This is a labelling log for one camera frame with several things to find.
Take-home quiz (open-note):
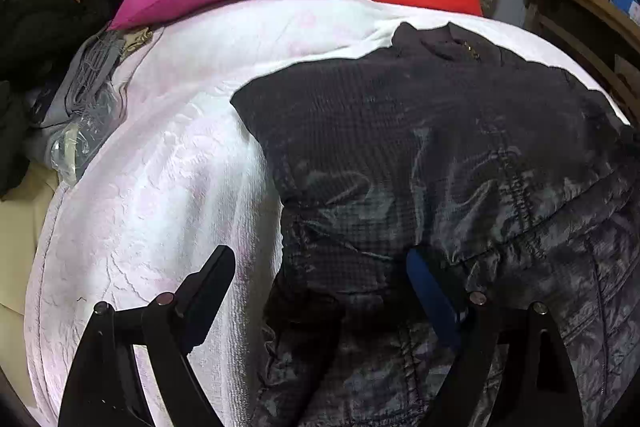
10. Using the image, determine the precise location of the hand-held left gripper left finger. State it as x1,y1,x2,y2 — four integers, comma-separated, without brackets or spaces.
57,245,237,427

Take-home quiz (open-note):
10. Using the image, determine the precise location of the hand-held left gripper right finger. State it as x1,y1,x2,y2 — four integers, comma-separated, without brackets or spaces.
406,247,587,427

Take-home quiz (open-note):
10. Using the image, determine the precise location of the black quilted jacket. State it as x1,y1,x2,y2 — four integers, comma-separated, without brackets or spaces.
230,21,640,427

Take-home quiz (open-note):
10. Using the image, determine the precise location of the white bed blanket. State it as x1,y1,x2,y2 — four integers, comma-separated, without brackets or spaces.
22,0,632,427

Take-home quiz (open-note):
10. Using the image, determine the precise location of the beige leather sofa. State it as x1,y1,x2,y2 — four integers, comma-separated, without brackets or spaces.
0,167,63,325

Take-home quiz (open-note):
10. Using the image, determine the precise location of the clear plastic bag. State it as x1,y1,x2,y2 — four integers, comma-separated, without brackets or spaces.
46,94,125,186

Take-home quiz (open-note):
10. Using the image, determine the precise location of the grey garment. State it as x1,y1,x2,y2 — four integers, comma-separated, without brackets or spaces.
30,29,128,130

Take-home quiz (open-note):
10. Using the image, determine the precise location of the wooden side table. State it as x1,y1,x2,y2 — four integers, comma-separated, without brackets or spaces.
501,0,640,125

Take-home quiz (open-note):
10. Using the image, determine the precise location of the pile of black coats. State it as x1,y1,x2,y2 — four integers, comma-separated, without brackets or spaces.
0,0,117,202

